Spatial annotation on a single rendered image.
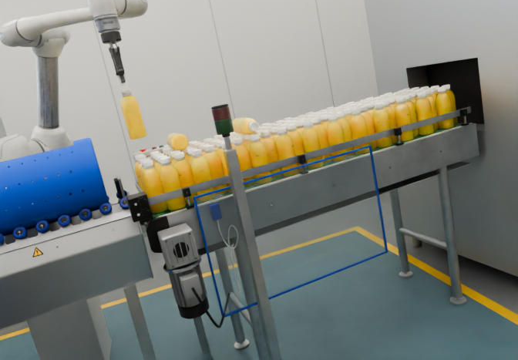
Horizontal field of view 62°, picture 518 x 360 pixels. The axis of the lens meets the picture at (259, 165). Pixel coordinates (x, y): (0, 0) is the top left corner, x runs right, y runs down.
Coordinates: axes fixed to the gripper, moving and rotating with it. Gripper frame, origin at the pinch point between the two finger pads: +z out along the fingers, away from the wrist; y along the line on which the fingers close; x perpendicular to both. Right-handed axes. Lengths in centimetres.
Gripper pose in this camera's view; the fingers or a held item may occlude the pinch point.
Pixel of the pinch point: (122, 83)
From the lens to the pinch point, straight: 185.8
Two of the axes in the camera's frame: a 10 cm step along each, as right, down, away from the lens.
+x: 9.1, -2.5, 3.2
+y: 3.6, 1.1, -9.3
